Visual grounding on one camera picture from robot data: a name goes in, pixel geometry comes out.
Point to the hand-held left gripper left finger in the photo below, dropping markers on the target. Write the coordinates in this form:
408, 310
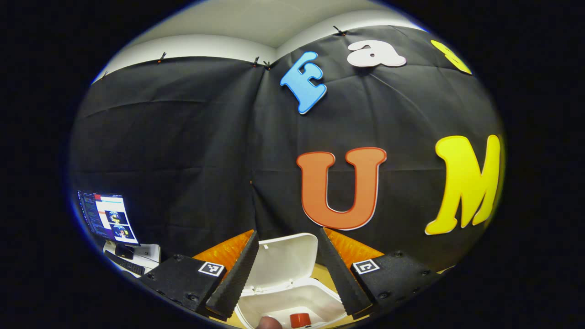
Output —
242, 274

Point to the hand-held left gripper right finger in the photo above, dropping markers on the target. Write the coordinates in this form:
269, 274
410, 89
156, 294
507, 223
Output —
338, 274

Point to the white desktop garbage bin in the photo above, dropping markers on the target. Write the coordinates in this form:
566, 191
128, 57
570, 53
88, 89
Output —
288, 260

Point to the red pop can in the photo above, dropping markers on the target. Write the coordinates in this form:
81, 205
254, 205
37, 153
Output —
299, 321

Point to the white side table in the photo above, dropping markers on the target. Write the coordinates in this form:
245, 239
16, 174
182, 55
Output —
148, 253

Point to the black keyboard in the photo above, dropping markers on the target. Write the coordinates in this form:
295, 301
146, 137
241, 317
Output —
125, 264

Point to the black monitor stand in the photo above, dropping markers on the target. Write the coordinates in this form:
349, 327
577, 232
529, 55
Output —
124, 251

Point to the computer monitor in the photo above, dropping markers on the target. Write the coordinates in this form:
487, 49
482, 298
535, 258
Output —
112, 217

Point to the black backdrop cloth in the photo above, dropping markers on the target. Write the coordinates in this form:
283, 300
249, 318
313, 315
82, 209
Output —
183, 137

